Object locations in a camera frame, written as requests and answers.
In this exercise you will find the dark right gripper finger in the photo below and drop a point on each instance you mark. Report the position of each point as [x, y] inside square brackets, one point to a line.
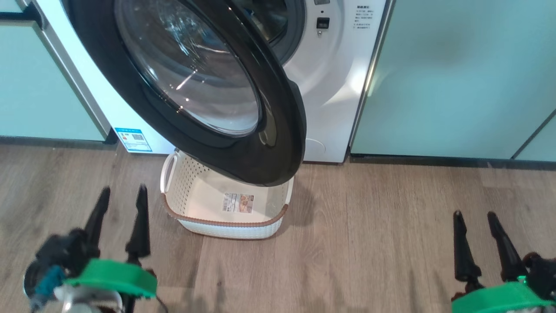
[464, 256]
[508, 256]

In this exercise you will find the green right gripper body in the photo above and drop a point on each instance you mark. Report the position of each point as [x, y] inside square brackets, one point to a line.
[491, 300]

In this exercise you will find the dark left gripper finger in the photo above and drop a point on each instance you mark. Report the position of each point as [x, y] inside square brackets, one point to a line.
[140, 230]
[97, 226]

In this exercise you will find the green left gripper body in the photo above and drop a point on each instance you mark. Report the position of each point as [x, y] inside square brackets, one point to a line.
[113, 278]

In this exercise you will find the washing machine door with glass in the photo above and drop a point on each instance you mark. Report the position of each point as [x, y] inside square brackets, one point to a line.
[278, 143]

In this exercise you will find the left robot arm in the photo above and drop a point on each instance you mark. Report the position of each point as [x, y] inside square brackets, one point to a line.
[87, 302]

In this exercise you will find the white front-load washing machine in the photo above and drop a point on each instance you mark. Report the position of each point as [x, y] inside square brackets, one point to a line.
[334, 87]

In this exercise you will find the washing machine drum opening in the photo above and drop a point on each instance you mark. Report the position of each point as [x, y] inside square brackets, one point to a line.
[282, 19]

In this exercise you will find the black door lock slot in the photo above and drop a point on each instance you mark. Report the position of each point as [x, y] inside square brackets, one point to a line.
[322, 23]

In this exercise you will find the cream perforated laundry basket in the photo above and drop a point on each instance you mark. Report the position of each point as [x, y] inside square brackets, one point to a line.
[226, 226]

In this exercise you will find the blue energy label sticker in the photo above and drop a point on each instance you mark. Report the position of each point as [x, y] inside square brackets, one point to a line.
[134, 139]

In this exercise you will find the basket product label sticker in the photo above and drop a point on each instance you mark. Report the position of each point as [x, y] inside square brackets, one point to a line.
[237, 202]

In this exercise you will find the plain mint green cabinet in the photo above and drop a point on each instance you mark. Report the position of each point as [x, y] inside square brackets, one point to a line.
[456, 78]

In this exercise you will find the round white filter cover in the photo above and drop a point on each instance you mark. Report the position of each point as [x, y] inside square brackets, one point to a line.
[315, 150]

